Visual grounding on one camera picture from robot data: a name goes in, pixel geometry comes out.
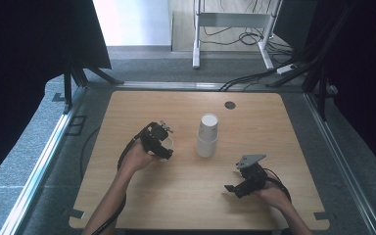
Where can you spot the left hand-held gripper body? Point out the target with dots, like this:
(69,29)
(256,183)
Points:
(155,137)

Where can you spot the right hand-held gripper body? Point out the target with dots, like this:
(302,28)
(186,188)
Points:
(253,178)

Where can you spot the black tripod stand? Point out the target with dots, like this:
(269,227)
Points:
(68,84)
(321,81)

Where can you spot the aluminium floor rail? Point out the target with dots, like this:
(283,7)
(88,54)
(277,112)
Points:
(169,85)
(339,160)
(42,169)

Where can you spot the black curtain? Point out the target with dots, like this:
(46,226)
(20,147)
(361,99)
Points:
(23,65)
(368,81)

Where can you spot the white power strip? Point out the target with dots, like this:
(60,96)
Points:
(286,68)

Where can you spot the dark round table grommet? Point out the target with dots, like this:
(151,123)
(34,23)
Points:
(230,105)

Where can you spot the person's right hand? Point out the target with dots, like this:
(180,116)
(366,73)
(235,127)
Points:
(272,196)

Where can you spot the person's left hand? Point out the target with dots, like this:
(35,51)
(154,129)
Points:
(137,160)

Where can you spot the white metal desk frame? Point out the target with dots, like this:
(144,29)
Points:
(231,19)

